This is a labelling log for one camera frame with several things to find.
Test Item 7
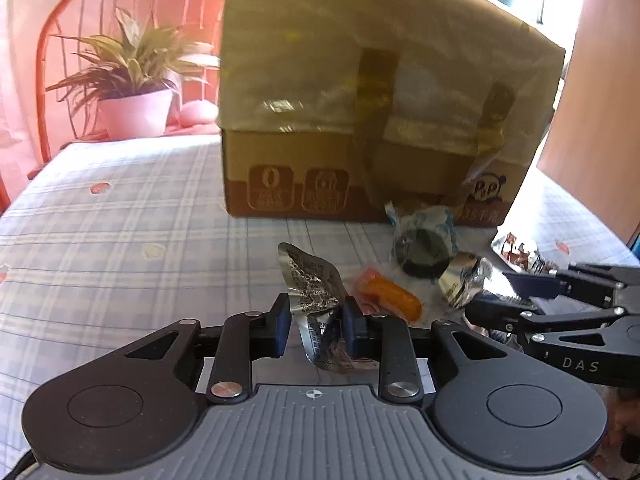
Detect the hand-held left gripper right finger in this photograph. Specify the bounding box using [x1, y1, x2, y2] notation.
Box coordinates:
[341, 296, 503, 406]

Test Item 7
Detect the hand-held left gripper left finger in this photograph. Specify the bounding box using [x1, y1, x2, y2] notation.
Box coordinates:
[125, 293, 292, 406]

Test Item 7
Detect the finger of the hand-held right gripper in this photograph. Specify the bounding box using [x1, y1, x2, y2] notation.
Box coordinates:
[464, 299, 627, 345]
[502, 262, 640, 307]

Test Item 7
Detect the silver red-print pouch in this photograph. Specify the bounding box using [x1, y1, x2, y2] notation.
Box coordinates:
[491, 232, 571, 275]

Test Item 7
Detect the silver foil snack packet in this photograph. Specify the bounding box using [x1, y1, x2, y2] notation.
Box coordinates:
[437, 252, 496, 309]
[277, 242, 379, 373]

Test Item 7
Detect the orange sausage packet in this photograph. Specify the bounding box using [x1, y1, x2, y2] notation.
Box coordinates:
[350, 267, 423, 323]

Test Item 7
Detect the dark cookie packet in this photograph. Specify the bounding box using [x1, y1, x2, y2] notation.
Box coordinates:
[385, 200, 458, 279]

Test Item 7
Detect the plastic-wrapped cardboard box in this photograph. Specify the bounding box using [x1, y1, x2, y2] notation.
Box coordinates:
[217, 0, 567, 231]

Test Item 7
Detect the wooden panel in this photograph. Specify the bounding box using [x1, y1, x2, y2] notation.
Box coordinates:
[537, 22, 640, 256]

